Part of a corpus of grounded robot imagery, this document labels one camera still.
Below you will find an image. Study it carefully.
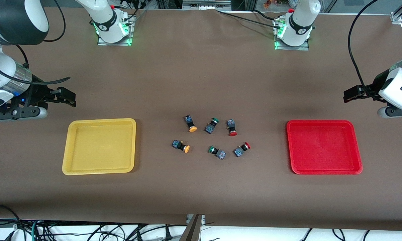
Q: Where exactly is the yellow push button switch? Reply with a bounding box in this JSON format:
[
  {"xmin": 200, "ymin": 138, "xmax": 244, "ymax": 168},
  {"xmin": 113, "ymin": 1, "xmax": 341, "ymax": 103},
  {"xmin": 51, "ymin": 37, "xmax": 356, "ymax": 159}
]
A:
[
  {"xmin": 172, "ymin": 140, "xmax": 190, "ymax": 154},
  {"xmin": 184, "ymin": 114, "xmax": 198, "ymax": 133}
]

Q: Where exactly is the red push button switch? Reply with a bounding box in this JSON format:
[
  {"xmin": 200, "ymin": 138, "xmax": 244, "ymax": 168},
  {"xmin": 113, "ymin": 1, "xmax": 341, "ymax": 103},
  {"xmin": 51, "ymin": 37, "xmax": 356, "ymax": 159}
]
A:
[
  {"xmin": 234, "ymin": 142, "xmax": 251, "ymax": 158},
  {"xmin": 226, "ymin": 119, "xmax": 237, "ymax": 137}
]

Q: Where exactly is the yellow plastic tray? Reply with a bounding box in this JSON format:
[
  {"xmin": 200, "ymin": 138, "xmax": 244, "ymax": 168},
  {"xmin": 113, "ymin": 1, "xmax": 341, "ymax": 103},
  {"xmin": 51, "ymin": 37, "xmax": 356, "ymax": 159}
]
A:
[{"xmin": 62, "ymin": 118, "xmax": 137, "ymax": 176}]

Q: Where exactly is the red plastic tray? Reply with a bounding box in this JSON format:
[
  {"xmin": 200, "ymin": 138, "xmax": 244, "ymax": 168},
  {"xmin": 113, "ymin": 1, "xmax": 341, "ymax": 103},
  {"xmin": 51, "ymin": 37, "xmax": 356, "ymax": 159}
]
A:
[{"xmin": 286, "ymin": 120, "xmax": 363, "ymax": 175}]

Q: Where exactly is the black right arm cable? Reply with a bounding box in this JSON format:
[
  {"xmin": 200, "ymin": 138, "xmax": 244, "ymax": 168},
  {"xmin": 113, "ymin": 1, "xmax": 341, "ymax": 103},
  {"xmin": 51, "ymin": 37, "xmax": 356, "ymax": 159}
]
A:
[{"xmin": 0, "ymin": 0, "xmax": 71, "ymax": 85}]

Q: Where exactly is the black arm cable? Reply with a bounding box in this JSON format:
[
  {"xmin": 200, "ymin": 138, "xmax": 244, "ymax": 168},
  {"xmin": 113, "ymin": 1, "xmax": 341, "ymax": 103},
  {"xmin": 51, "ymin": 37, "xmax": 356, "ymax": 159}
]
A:
[
  {"xmin": 347, "ymin": 0, "xmax": 402, "ymax": 97},
  {"xmin": 0, "ymin": 0, "xmax": 71, "ymax": 85}
]

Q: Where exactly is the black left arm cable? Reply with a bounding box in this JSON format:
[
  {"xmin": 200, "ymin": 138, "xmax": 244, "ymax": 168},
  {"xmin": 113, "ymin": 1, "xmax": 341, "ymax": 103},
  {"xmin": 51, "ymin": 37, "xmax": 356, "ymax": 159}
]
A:
[{"xmin": 347, "ymin": 0, "xmax": 402, "ymax": 97}]

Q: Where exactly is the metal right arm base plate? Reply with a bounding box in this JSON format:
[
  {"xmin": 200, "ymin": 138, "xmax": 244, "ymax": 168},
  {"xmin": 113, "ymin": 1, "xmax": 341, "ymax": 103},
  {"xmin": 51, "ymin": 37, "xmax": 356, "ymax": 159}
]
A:
[{"xmin": 97, "ymin": 15, "xmax": 133, "ymax": 46}]

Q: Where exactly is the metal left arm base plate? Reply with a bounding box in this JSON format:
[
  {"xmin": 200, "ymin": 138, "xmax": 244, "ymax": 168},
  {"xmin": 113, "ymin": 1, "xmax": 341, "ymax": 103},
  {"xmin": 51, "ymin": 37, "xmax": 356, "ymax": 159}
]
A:
[{"xmin": 274, "ymin": 18, "xmax": 310, "ymax": 51}]

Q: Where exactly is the black cable on table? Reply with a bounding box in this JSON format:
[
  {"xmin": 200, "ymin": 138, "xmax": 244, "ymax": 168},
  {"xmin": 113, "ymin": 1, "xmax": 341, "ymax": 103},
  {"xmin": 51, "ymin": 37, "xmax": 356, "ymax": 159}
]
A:
[{"xmin": 217, "ymin": 9, "xmax": 282, "ymax": 29}]

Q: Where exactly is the green push button switch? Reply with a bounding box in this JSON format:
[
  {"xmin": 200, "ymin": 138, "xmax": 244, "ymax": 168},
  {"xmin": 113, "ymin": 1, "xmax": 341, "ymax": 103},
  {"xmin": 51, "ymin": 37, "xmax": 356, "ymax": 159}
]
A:
[
  {"xmin": 204, "ymin": 117, "xmax": 220, "ymax": 135},
  {"xmin": 208, "ymin": 146, "xmax": 227, "ymax": 160}
]

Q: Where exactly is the aluminium rail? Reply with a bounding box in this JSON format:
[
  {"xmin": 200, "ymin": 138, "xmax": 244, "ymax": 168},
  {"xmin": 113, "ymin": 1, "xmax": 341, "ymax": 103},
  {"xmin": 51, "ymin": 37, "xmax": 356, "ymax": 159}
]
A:
[{"xmin": 182, "ymin": 0, "xmax": 232, "ymax": 10}]

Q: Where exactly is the grey table leg bracket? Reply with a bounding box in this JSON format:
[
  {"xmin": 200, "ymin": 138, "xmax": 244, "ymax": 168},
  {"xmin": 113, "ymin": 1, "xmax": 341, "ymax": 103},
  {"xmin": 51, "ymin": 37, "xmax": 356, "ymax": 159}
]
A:
[{"xmin": 179, "ymin": 214, "xmax": 205, "ymax": 241}]

